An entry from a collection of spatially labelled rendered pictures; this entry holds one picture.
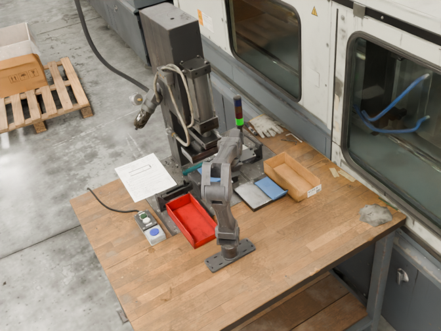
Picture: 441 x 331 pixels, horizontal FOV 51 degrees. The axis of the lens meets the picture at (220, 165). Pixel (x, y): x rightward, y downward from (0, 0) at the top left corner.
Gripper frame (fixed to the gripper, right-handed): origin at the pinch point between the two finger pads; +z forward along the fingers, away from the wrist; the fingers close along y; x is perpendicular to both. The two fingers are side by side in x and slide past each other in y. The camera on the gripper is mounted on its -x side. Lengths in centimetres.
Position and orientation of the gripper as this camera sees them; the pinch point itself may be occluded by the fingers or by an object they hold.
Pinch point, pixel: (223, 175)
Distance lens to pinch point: 193.3
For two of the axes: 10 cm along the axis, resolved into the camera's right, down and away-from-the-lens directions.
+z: -2.1, 4.6, 8.6
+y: -4.6, -8.2, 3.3
